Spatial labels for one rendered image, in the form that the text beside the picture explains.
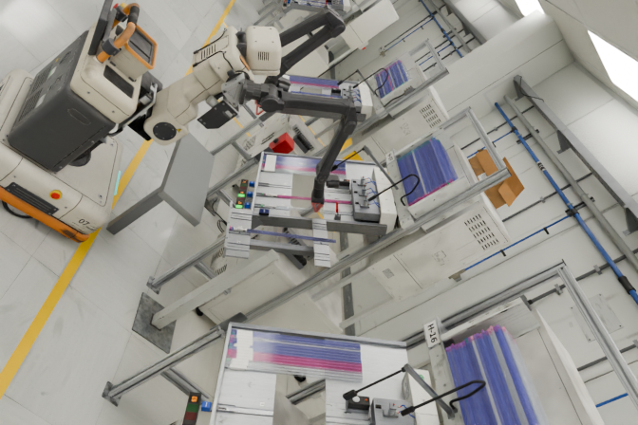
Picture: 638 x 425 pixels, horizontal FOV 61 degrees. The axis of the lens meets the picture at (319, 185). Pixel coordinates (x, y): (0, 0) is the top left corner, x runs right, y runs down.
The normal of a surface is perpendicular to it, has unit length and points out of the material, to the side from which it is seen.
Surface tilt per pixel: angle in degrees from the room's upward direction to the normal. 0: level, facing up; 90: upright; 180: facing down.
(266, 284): 90
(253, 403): 44
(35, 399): 0
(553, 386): 90
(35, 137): 90
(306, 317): 90
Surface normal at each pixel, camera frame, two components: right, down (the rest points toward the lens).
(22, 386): 0.80, -0.51
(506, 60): 0.00, 0.51
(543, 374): -0.59, -0.69
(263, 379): 0.16, -0.85
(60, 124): 0.14, 0.67
